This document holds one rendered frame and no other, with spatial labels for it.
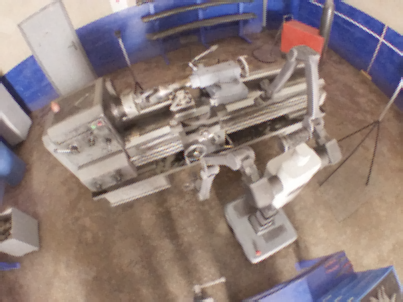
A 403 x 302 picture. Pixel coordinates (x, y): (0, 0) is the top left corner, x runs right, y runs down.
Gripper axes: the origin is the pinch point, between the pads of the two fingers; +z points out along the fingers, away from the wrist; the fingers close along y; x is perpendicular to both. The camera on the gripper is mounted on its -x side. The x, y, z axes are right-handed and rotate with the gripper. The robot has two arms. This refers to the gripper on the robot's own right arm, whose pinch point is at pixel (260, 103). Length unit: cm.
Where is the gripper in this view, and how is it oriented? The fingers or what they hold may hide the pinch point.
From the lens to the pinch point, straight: 153.6
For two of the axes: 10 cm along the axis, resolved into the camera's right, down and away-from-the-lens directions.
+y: -9.1, 3.9, -1.4
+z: -1.0, 1.2, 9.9
